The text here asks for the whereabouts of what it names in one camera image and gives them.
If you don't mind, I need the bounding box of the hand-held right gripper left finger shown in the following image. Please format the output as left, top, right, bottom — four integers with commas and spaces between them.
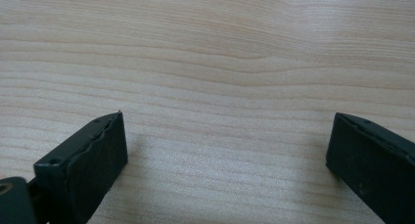
33, 111, 129, 224

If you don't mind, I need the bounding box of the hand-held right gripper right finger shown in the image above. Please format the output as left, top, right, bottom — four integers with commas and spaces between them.
325, 112, 415, 224

